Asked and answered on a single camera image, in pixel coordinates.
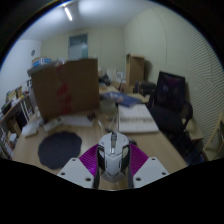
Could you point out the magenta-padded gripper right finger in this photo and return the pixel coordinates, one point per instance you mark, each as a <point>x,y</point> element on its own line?
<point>150,171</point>

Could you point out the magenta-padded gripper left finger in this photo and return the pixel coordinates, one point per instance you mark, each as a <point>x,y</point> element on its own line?
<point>75,173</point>

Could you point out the white computer mouse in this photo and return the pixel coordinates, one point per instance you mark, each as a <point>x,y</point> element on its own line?
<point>113,160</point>

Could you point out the dark round mouse pad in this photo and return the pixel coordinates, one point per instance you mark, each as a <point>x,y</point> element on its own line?
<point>58,150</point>

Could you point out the thick white book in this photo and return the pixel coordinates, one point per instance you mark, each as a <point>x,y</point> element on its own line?
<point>136,120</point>

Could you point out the small flat white box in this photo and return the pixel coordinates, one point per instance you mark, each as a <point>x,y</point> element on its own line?
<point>30,131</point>

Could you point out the light wooden chair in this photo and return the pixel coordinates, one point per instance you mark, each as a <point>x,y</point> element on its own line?
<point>215,140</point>

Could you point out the black office chair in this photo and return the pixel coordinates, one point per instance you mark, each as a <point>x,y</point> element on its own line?
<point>170,100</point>

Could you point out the blue book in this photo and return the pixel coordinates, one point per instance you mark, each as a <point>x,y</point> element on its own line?
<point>121,98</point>

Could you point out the large brown cardboard box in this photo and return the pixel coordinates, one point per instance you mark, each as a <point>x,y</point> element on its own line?
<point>66,88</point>

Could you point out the cluttered shelf unit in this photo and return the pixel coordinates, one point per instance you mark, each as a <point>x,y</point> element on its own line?
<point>11,113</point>

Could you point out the tall narrow cardboard box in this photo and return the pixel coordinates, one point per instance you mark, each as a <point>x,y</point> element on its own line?
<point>136,70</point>

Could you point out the frosted window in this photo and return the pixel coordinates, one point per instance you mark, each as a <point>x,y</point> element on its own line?
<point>78,46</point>

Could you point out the ceiling tube light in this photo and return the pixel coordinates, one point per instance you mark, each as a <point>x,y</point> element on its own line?
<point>68,13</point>

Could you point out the round wall clock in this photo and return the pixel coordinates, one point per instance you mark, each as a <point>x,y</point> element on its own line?
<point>33,52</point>

